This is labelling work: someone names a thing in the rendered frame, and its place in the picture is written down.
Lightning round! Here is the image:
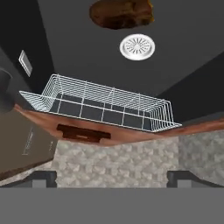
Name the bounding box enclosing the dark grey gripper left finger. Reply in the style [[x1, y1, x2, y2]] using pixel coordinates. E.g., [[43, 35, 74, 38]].
[[1, 170, 58, 189]]

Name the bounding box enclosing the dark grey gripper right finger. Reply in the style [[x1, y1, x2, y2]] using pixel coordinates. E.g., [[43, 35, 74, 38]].
[[166, 170, 224, 189]]

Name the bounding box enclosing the white round sink drain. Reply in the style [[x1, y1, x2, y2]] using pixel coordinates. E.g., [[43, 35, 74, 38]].
[[118, 33, 157, 61]]

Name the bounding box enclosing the dark grey sink basin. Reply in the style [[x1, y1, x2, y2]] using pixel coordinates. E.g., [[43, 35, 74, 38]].
[[36, 0, 224, 123]]

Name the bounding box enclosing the tan cupboard door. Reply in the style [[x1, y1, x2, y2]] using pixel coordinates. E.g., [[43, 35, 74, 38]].
[[0, 108, 59, 179]]

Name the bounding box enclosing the brown wooden drawer front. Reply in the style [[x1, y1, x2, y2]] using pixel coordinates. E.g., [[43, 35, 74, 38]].
[[12, 103, 224, 147]]

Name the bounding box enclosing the dark grey round object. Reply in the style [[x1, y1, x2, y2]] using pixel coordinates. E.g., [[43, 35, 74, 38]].
[[0, 67, 15, 114]]

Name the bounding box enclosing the small white rectangular plate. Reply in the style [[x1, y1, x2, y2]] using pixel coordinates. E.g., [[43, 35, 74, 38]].
[[17, 49, 33, 78]]

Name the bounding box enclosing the brown potato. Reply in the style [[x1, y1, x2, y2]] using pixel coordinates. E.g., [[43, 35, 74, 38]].
[[88, 0, 155, 31]]

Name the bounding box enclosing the thin cupboard door handle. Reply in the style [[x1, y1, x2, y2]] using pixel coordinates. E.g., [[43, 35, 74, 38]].
[[21, 128, 35, 157]]

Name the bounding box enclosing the dark brown drawer handle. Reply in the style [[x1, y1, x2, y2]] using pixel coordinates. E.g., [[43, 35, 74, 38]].
[[56, 123, 112, 144]]

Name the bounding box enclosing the white wire tray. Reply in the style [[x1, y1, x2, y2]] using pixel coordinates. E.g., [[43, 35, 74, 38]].
[[18, 73, 183, 134]]

